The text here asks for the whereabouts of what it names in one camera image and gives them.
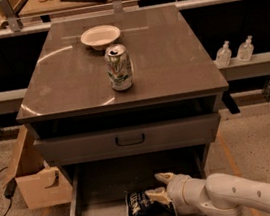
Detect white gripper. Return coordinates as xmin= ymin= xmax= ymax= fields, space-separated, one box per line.
xmin=145 ymin=172 xmax=212 ymax=215

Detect black drawer handle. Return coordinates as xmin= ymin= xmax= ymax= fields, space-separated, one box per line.
xmin=115 ymin=133 xmax=145 ymax=147

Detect green white soda can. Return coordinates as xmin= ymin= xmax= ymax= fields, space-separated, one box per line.
xmin=104 ymin=44 xmax=133 ymax=91

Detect wooden box on floor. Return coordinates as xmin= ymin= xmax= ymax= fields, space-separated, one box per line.
xmin=4 ymin=126 xmax=73 ymax=210

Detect right clear sanitizer bottle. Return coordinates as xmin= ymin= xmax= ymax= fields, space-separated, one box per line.
xmin=236 ymin=35 xmax=254 ymax=61

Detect clear sanitizer bottle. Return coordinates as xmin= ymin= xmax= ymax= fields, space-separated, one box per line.
xmin=216 ymin=41 xmax=232 ymax=67
xmin=236 ymin=35 xmax=254 ymax=61

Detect grey upper drawer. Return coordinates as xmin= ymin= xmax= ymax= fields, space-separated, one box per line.
xmin=34 ymin=113 xmax=221 ymax=166

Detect open grey lower drawer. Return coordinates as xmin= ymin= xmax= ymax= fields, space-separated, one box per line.
xmin=69 ymin=148 xmax=201 ymax=216

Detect grey drawer cabinet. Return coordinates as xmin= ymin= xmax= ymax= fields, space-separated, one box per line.
xmin=17 ymin=5 xmax=228 ymax=170

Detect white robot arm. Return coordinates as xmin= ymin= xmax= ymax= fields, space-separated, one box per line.
xmin=146 ymin=172 xmax=270 ymax=216

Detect blue chip bag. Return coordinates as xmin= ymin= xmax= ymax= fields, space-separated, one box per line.
xmin=125 ymin=190 xmax=177 ymax=216

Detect left clear sanitizer bottle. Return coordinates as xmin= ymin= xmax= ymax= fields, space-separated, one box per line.
xmin=216 ymin=41 xmax=232 ymax=67

